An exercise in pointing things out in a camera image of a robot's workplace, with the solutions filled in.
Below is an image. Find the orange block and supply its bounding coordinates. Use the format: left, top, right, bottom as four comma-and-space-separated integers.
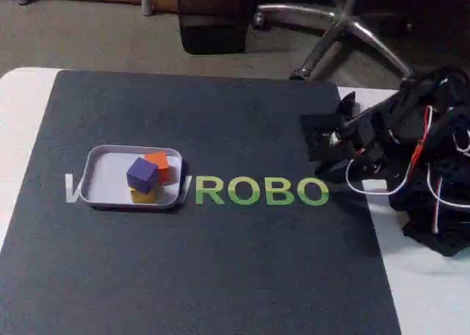
144, 151, 170, 184

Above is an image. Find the purple block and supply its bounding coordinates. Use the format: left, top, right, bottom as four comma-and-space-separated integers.
126, 156, 159, 195

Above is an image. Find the yellow block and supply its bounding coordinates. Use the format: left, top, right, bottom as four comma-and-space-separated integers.
130, 187, 157, 204

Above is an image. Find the white tray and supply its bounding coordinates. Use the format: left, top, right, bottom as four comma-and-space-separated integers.
79, 145, 184, 208

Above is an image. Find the black table clamp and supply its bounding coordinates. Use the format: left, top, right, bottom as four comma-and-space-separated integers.
336, 90, 359, 115

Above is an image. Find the chrome office chair base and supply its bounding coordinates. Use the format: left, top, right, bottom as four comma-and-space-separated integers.
256, 0, 412, 81

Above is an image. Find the dark mat with ROBO print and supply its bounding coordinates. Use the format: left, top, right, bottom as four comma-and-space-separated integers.
0, 69, 403, 335

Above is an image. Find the black rectangular case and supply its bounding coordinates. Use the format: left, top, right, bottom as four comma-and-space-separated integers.
176, 0, 254, 55

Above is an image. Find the black camera box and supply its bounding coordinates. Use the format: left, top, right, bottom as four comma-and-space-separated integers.
300, 112, 346, 162

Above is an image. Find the white looped wire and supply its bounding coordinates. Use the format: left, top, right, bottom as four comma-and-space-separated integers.
344, 158, 409, 197

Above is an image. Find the red white blue servo cable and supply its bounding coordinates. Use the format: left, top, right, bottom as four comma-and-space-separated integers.
425, 105, 470, 234

